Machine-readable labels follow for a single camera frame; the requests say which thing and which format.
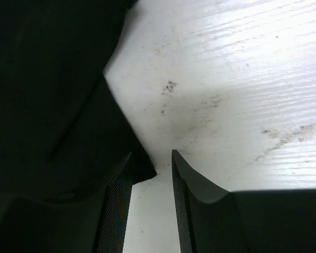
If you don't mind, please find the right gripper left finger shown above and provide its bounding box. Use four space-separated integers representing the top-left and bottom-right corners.
0 155 133 252

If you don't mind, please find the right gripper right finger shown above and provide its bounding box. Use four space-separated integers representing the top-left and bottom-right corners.
172 150 316 252

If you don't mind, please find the black tank top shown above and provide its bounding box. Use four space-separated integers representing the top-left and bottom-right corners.
0 1 156 199

